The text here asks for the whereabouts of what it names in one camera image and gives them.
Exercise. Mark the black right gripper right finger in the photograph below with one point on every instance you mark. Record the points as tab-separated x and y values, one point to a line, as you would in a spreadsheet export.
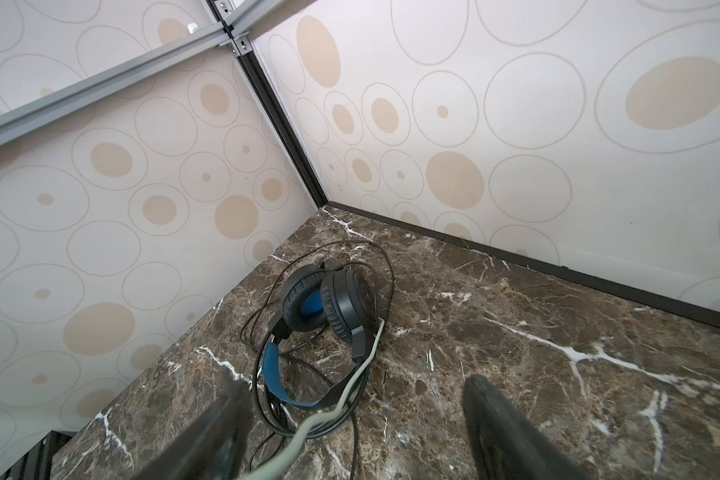
503	442

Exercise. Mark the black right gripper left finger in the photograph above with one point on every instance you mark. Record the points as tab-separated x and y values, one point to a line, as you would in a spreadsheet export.
213	446

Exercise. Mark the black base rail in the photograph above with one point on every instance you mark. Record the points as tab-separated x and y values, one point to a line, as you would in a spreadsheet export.
32	456

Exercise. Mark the black frame corner post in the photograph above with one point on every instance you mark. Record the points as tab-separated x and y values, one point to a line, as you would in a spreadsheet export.
268	100

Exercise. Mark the aluminium left side rail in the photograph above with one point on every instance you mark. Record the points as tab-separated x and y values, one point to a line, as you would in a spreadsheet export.
39	113

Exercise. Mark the aluminium frame rail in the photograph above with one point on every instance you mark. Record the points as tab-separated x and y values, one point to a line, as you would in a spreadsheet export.
256	17

